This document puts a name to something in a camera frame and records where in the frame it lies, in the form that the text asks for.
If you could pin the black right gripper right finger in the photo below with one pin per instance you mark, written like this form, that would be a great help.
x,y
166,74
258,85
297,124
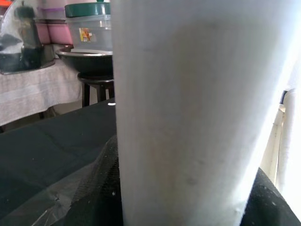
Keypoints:
x,y
270,207

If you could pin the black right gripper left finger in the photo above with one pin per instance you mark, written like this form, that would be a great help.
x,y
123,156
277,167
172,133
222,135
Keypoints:
x,y
101,200

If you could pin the clear tape strip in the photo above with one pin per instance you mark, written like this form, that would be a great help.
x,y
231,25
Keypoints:
x,y
35,207

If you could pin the black stool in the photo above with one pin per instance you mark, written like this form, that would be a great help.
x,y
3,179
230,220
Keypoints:
x,y
94,81

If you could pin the clear plastic drawer box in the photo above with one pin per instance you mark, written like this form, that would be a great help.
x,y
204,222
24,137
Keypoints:
x,y
98,35

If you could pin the pink plastic tub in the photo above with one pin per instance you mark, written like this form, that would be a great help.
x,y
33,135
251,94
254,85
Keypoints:
x,y
56,33

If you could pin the green box lid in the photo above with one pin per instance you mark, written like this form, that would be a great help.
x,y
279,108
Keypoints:
x,y
89,9

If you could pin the clear tub purple lid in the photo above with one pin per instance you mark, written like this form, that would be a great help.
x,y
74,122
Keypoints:
x,y
51,13

